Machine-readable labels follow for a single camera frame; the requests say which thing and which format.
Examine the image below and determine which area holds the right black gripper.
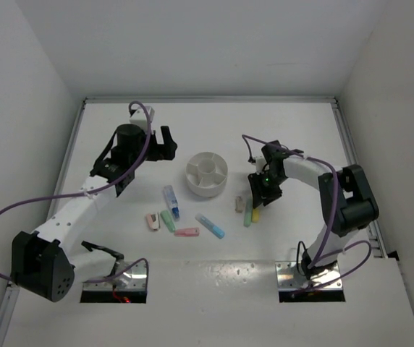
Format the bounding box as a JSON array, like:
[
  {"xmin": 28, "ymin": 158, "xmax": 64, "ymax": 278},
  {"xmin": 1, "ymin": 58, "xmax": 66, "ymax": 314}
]
[{"xmin": 248, "ymin": 171, "xmax": 287, "ymax": 210}]

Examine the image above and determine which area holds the yellow highlighter marker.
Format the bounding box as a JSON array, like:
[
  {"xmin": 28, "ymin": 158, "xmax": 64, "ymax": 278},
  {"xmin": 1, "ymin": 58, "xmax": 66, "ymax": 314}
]
[{"xmin": 251, "ymin": 209, "xmax": 260, "ymax": 223}]

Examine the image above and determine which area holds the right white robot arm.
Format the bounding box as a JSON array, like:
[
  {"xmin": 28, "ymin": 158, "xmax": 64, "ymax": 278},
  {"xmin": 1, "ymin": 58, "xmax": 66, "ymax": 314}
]
[{"xmin": 248, "ymin": 140, "xmax": 379, "ymax": 280}]

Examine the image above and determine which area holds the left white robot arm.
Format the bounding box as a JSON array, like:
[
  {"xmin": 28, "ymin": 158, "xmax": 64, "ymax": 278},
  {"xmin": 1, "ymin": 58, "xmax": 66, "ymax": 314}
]
[{"xmin": 11, "ymin": 124, "xmax": 177, "ymax": 302}]

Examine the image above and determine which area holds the white round divided organizer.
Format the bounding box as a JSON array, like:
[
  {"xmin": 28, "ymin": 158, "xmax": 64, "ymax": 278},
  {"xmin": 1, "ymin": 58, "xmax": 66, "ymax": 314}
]
[{"xmin": 185, "ymin": 152, "xmax": 228, "ymax": 198}]

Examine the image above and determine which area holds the blue highlighter marker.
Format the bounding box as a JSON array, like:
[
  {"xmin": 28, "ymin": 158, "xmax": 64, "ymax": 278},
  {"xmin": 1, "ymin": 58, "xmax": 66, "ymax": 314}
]
[{"xmin": 195, "ymin": 213, "xmax": 225, "ymax": 239}]

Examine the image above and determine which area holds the pink highlighter marker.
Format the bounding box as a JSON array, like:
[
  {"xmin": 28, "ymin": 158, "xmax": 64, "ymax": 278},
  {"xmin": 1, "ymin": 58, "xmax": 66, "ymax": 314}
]
[{"xmin": 174, "ymin": 228, "xmax": 200, "ymax": 237}]

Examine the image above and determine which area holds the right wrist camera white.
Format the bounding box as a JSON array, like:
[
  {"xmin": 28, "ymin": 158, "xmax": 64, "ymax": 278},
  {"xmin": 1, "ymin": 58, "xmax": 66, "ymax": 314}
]
[{"xmin": 248, "ymin": 156, "xmax": 268, "ymax": 174}]

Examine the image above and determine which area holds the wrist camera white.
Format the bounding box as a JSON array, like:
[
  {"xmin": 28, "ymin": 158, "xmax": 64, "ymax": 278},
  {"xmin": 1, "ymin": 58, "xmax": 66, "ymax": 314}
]
[
  {"xmin": 130, "ymin": 106, "xmax": 155, "ymax": 132},
  {"xmin": 248, "ymin": 156, "xmax": 268, "ymax": 174}
]

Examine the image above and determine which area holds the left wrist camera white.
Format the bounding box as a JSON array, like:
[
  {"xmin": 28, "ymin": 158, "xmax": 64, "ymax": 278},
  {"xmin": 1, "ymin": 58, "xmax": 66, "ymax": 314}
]
[{"xmin": 130, "ymin": 106, "xmax": 155, "ymax": 132}]

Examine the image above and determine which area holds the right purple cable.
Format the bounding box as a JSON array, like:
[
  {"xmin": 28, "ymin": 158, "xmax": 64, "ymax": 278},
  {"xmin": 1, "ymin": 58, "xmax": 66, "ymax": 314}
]
[{"xmin": 242, "ymin": 134, "xmax": 373, "ymax": 290}]

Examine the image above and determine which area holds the purple cable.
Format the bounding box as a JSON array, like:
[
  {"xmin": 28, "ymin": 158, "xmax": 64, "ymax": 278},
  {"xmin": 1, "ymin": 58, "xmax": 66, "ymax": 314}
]
[
  {"xmin": 0, "ymin": 101, "xmax": 156, "ymax": 283},
  {"xmin": 242, "ymin": 134, "xmax": 373, "ymax": 290}
]

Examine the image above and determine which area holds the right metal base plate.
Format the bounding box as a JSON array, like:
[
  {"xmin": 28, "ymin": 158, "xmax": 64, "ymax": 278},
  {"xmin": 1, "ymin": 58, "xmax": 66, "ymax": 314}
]
[{"xmin": 275, "ymin": 261, "xmax": 343, "ymax": 292}]

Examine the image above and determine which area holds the metal base plate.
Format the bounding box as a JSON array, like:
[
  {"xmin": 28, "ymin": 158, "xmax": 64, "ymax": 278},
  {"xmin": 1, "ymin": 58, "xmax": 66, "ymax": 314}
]
[
  {"xmin": 275, "ymin": 261, "xmax": 343, "ymax": 292},
  {"xmin": 83, "ymin": 258, "xmax": 148, "ymax": 292}
]

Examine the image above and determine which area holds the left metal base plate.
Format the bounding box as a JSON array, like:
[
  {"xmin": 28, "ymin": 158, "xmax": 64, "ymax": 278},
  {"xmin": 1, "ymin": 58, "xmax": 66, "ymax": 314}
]
[{"xmin": 83, "ymin": 258, "xmax": 148, "ymax": 292}]

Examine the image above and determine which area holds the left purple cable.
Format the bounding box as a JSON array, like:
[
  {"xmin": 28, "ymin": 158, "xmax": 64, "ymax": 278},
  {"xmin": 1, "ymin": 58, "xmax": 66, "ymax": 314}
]
[{"xmin": 0, "ymin": 101, "xmax": 156, "ymax": 283}]

